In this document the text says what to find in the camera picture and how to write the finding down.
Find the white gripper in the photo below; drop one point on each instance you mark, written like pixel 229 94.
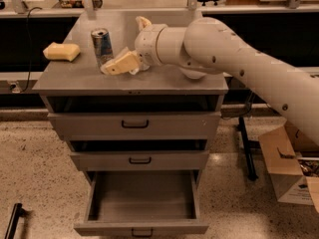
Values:
pixel 147 45

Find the red bull can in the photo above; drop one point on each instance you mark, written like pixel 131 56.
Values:
pixel 102 45

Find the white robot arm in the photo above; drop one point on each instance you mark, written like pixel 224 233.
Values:
pixel 208 45

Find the grey drawer cabinet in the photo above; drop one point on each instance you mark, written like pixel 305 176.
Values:
pixel 79 87

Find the top grey drawer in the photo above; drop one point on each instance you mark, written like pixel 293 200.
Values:
pixel 99 126

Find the grey drawer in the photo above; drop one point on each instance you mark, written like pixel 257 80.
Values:
pixel 140 160
pixel 99 126
pixel 142 204

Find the middle grey drawer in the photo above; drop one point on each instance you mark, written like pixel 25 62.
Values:
pixel 140 160

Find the bottom grey drawer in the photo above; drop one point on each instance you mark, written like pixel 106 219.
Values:
pixel 142 204

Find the white bowl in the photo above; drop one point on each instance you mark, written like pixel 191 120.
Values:
pixel 198 73

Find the yellow sponge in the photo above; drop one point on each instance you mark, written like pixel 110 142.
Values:
pixel 66 52

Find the black bar on floor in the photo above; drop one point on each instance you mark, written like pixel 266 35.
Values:
pixel 17 212

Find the cardboard box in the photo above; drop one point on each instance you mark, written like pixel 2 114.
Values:
pixel 291 159

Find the black stand with cables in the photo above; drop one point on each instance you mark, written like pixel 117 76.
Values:
pixel 247 144

